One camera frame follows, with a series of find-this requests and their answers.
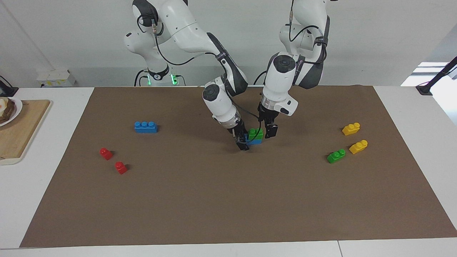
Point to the white wall socket box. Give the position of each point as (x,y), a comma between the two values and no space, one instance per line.
(57,78)

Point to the blue three-stud toy block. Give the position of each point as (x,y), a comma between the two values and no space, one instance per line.
(255,142)
(145,127)

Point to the black device on table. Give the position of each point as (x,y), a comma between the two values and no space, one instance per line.
(7,91)

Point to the toast with fried egg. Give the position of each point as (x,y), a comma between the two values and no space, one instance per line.
(5,109)

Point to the brown paper table mat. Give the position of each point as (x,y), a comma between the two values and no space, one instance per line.
(228,200)

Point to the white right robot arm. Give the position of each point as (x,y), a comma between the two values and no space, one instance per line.
(185,32)

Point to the white plate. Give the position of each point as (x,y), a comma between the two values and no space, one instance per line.
(17,109)

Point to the red one-stud toy block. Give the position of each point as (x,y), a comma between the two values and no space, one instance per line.
(120,167)
(105,154)

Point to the yellow two-stud toy block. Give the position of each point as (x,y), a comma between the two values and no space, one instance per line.
(358,147)
(351,129)

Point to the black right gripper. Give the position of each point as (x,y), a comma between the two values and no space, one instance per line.
(238,130)

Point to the wooden cutting board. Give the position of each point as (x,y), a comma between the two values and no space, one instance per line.
(21,132)

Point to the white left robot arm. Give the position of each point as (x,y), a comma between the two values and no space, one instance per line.
(282,82)

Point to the black camera stand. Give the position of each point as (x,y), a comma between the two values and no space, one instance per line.
(433,80)

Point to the green two-stud toy block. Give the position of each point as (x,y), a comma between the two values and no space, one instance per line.
(336,156)
(255,134)

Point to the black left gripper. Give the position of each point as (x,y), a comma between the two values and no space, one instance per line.
(267,115)

